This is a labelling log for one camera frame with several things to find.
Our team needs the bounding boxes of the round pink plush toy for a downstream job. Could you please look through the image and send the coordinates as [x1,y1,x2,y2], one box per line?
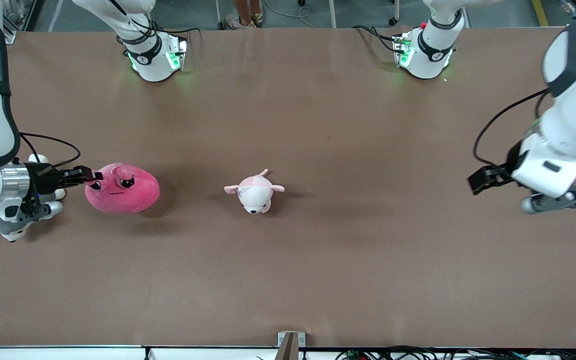
[85,162,161,215]

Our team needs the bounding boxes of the grey white husky plush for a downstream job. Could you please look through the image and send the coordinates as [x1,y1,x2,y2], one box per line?
[0,153,67,243]

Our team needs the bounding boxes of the small white pink plush animal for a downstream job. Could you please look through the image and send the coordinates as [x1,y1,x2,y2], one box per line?
[224,169,286,216]

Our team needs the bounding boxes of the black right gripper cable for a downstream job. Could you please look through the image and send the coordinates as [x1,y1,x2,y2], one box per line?
[19,132,82,171]

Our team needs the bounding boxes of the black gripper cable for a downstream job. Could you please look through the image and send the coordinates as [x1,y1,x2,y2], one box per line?
[472,88,552,169]
[19,132,82,171]

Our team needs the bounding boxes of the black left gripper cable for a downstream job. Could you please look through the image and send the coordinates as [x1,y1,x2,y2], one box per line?
[472,88,552,169]

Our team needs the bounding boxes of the aluminium frame post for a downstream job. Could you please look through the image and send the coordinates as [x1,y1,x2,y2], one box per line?
[2,0,17,45]

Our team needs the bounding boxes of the white table edge rail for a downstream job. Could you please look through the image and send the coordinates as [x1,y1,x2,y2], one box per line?
[0,345,576,360]

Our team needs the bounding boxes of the black right arm base cable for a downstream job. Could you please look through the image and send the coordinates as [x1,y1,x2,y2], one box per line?
[110,0,202,56]

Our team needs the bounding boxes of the black arm base cable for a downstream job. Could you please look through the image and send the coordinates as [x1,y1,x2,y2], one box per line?
[110,0,202,56]
[352,25,402,54]

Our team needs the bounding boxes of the black cable bundle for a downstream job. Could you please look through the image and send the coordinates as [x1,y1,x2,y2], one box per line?
[335,345,576,360]

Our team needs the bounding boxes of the black left arm base cable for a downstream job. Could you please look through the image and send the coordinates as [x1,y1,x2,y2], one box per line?
[352,25,402,54]

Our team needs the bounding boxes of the grey metal camera bracket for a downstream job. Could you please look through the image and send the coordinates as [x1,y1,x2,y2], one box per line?
[277,331,307,360]

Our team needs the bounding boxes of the white cable on floor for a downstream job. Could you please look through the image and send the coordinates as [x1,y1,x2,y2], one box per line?
[263,0,314,19]

